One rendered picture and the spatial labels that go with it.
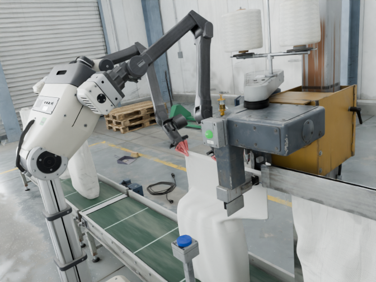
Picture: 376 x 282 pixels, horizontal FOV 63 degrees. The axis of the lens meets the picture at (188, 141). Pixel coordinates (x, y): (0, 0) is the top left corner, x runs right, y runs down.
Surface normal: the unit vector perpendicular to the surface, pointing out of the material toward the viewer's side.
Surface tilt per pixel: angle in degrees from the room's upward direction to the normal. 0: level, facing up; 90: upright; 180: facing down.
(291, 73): 90
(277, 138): 90
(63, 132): 115
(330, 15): 90
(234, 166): 90
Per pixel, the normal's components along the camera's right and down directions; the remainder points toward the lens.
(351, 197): -0.75, 0.29
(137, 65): 0.46, -0.08
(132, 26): 0.65, 0.15
